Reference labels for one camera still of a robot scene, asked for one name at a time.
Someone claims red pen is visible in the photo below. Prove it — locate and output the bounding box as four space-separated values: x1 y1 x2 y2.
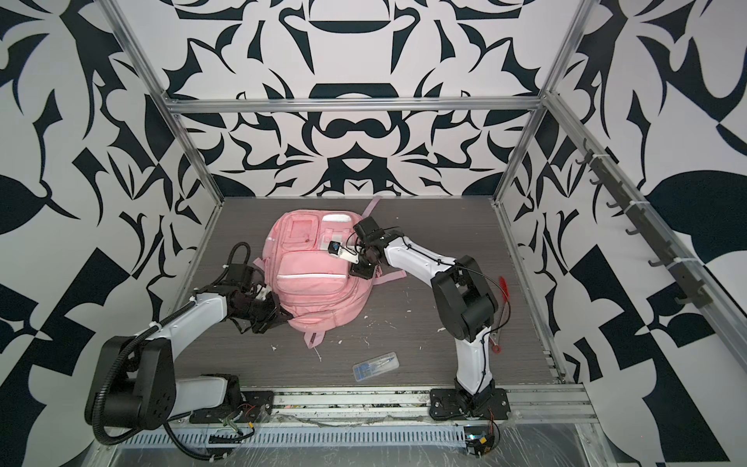
489 276 512 354

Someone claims pink school backpack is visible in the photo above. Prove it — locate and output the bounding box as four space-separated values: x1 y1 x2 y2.
255 198 407 348

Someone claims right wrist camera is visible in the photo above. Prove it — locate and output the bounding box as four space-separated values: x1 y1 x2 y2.
327 241 361 264

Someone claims aluminium frame crossbar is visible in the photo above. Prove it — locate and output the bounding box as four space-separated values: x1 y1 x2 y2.
165 97 541 114

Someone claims small circuit board front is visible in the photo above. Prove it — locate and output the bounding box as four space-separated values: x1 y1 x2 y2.
464 421 502 458

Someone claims black wall hook rail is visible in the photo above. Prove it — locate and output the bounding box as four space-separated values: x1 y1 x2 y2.
577 141 713 309

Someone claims clear plastic ruler case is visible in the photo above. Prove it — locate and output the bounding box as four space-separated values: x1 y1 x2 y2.
352 352 400 383

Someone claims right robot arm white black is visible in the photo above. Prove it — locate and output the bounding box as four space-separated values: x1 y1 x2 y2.
351 217 499 409

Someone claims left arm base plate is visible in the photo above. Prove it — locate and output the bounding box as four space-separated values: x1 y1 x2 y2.
189 390 275 424

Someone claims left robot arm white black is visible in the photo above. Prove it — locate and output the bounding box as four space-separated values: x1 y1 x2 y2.
85 242 291 446

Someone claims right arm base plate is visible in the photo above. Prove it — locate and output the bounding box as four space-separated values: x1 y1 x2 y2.
429 381 512 421

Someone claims black corrugated cable left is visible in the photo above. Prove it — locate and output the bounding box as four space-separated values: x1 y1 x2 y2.
161 419 258 462

